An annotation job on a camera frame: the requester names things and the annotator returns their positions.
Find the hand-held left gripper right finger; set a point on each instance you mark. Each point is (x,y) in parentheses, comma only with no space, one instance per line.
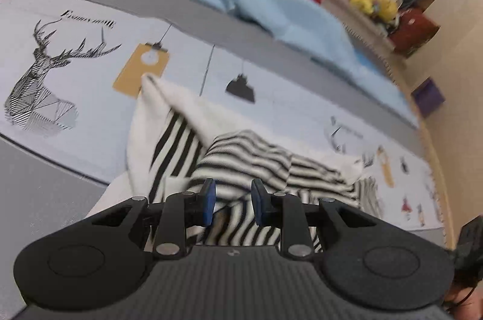
(258,203)

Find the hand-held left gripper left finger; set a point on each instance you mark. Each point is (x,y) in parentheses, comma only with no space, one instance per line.
(208,203)

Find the white striped hooded top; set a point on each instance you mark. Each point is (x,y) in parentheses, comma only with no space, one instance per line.
(241,150)

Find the person's right hand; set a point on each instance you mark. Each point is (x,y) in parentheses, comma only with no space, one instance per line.
(471,305)

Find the purple box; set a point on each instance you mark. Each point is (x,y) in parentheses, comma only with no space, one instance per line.
(428,97)

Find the dark red box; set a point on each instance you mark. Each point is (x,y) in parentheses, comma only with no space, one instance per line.
(413,31)

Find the yellow bear plush toy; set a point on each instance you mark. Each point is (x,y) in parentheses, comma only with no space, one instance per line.
(386,7)

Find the wooden bed frame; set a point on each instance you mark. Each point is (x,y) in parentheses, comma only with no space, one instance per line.
(434,154)

